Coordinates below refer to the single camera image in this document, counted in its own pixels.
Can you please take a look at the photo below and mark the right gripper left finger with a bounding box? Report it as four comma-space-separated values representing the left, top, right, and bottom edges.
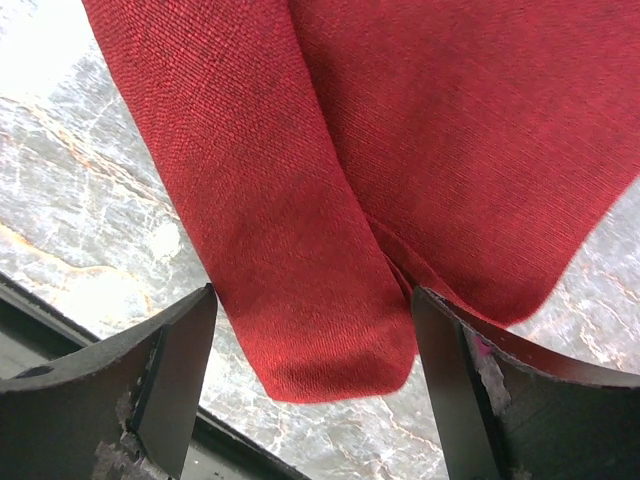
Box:
1, 285, 217, 479

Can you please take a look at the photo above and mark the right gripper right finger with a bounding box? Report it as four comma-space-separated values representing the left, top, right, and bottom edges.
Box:
411, 287, 639, 479

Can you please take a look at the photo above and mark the dark red cloth napkin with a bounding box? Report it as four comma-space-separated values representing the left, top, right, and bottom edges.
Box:
84, 1, 639, 403

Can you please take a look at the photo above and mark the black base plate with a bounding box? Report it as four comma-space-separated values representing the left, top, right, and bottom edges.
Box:
1, 277, 299, 479

